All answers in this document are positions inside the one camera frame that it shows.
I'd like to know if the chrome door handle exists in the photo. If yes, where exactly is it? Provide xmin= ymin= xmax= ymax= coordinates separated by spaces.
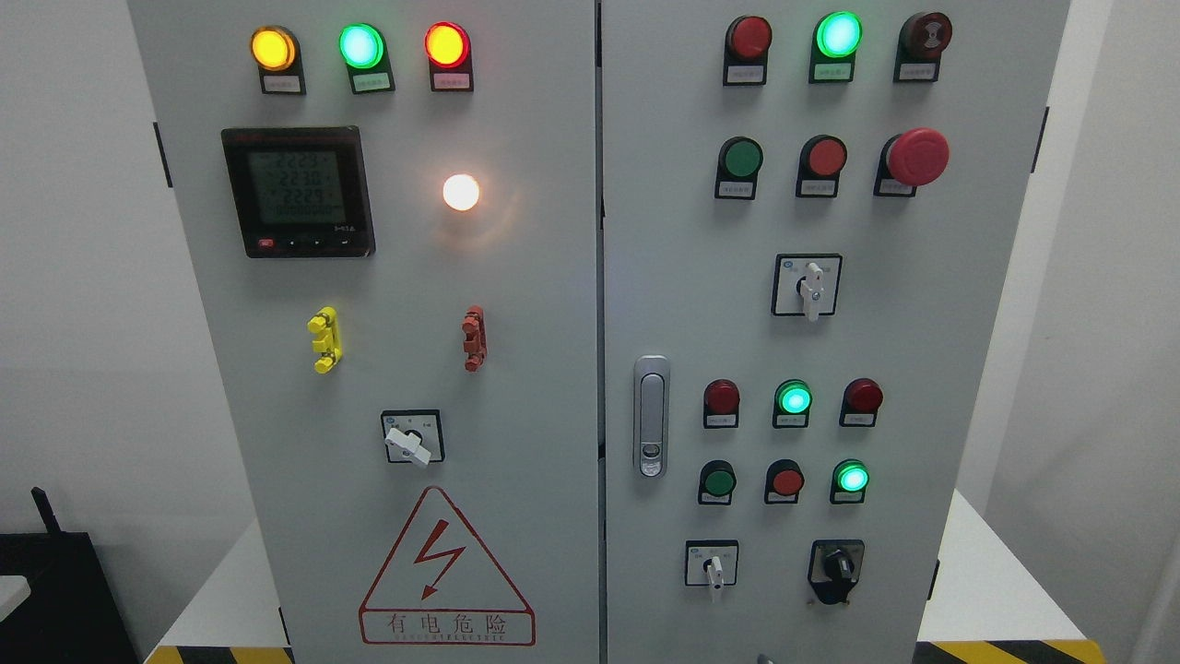
xmin=632 ymin=356 xmax=670 ymax=478

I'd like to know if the grey left cabinet door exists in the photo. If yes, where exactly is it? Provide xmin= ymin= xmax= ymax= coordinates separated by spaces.
xmin=129 ymin=1 xmax=601 ymax=663

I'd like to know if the grey cabinet door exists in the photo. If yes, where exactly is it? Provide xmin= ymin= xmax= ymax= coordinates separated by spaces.
xmin=129 ymin=1 xmax=601 ymax=663
xmin=601 ymin=1 xmax=1069 ymax=663

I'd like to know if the grey right cabinet door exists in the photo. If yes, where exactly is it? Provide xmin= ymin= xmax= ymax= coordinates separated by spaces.
xmin=601 ymin=1 xmax=1069 ymax=663

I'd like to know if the green indicator light left door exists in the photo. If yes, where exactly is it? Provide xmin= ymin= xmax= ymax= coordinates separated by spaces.
xmin=337 ymin=22 xmax=395 ymax=94

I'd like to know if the red terminal clip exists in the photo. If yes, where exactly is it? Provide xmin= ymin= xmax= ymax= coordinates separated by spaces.
xmin=461 ymin=305 xmax=489 ymax=373

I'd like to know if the red indicator light middle left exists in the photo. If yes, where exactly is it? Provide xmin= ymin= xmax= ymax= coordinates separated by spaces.
xmin=702 ymin=379 xmax=741 ymax=429

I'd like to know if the white glowing indicator light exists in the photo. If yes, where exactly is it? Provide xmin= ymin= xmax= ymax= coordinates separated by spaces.
xmin=443 ymin=172 xmax=481 ymax=213

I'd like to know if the green lit indicator middle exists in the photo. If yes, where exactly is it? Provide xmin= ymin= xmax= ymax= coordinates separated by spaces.
xmin=772 ymin=379 xmax=812 ymax=429

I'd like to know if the green push button upper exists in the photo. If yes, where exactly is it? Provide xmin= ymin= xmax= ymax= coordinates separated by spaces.
xmin=714 ymin=136 xmax=763 ymax=200

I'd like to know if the red push button lower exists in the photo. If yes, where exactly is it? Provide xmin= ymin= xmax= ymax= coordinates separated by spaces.
xmin=763 ymin=459 xmax=806 ymax=504

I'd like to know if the red push button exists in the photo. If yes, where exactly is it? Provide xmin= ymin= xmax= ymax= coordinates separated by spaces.
xmin=763 ymin=459 xmax=806 ymax=504
xmin=797 ymin=134 xmax=848 ymax=198

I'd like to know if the yellow terminal clip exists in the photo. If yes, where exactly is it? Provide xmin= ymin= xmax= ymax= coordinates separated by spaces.
xmin=306 ymin=305 xmax=343 ymax=374

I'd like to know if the red indicator light middle right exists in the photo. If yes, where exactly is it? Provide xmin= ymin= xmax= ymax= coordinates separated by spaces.
xmin=839 ymin=377 xmax=884 ymax=428

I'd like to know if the red push button upper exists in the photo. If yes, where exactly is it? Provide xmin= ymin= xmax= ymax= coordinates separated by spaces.
xmin=797 ymin=134 xmax=848 ymax=198

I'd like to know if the red electric warning sticker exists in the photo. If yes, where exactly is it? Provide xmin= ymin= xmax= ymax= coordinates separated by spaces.
xmin=358 ymin=486 xmax=537 ymax=646

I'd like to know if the green lit push button lower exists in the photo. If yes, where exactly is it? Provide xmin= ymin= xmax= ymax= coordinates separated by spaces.
xmin=830 ymin=458 xmax=871 ymax=504

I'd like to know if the red lit indicator light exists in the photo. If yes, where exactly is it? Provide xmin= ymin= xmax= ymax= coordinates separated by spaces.
xmin=424 ymin=21 xmax=476 ymax=92

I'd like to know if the black digital power meter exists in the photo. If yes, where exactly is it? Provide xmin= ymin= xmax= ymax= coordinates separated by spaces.
xmin=219 ymin=125 xmax=376 ymax=259

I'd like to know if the red indicator light top row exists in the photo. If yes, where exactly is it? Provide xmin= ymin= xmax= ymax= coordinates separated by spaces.
xmin=722 ymin=14 xmax=773 ymax=87

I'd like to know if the red emergency stop button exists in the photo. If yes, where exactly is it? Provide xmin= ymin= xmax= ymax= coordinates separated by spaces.
xmin=873 ymin=127 xmax=950 ymax=198

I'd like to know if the green lit indicator top row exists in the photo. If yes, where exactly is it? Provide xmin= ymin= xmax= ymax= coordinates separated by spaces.
xmin=808 ymin=11 xmax=863 ymax=84

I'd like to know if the yellow indicator light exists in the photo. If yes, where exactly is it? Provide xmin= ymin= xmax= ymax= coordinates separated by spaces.
xmin=250 ymin=25 xmax=306 ymax=94

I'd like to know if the dark red buzzer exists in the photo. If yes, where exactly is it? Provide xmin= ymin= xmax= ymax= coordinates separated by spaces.
xmin=893 ymin=11 xmax=953 ymax=83

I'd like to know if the black box at left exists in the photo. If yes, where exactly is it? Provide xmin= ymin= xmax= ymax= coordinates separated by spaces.
xmin=1 ymin=487 xmax=138 ymax=663

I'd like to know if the white rotary switch left door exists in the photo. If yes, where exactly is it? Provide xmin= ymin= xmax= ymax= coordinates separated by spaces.
xmin=381 ymin=410 xmax=446 ymax=469

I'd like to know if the white selector switch upper right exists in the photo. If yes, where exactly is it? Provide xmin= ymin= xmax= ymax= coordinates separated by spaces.
xmin=771 ymin=254 xmax=843 ymax=321

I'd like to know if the white selector switch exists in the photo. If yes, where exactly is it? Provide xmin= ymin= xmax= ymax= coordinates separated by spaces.
xmin=684 ymin=539 xmax=740 ymax=601
xmin=771 ymin=254 xmax=843 ymax=321

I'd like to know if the white selector switch lower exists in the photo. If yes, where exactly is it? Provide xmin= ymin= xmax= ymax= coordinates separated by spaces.
xmin=684 ymin=539 xmax=740 ymax=601

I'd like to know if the black knob selector switch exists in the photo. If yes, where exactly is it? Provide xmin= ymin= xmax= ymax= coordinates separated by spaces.
xmin=808 ymin=539 xmax=867 ymax=605

